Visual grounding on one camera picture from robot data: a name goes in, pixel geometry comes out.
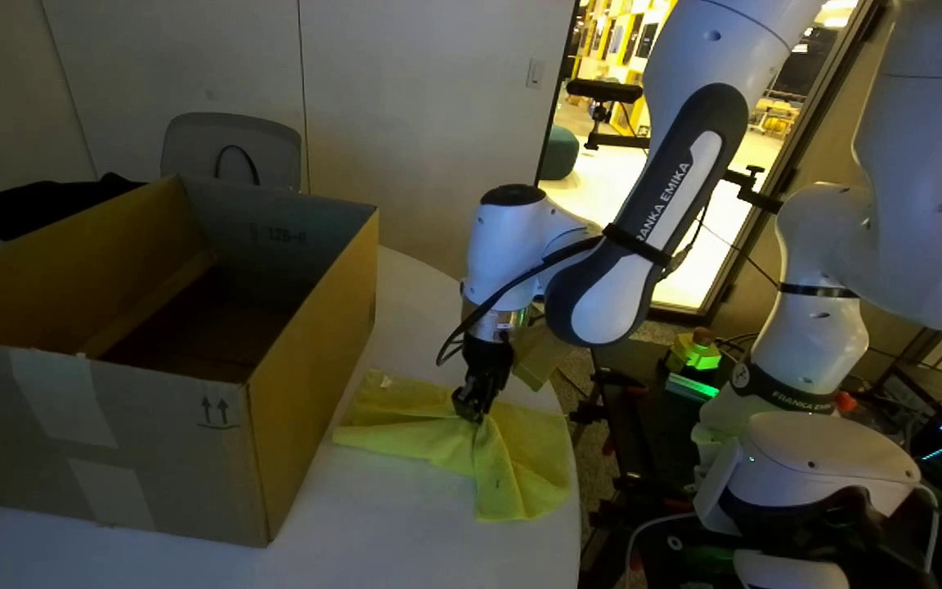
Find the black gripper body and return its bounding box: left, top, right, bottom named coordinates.
left=456, top=336, right=515, bottom=411

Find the yellow cloth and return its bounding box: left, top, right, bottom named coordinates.
left=333, top=374, right=573, bottom=524

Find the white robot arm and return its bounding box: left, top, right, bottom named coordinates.
left=451, top=0, right=942, bottom=589

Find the open cardboard box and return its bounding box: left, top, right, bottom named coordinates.
left=0, top=177, right=381, bottom=545

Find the grey chair backrest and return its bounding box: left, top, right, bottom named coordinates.
left=160, top=111, right=300, bottom=190

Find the black garment on table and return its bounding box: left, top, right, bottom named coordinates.
left=0, top=173, right=138, bottom=243

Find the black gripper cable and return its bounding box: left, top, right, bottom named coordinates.
left=431, top=233, right=604, bottom=368

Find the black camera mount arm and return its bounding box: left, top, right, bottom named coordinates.
left=723, top=165, right=785, bottom=215

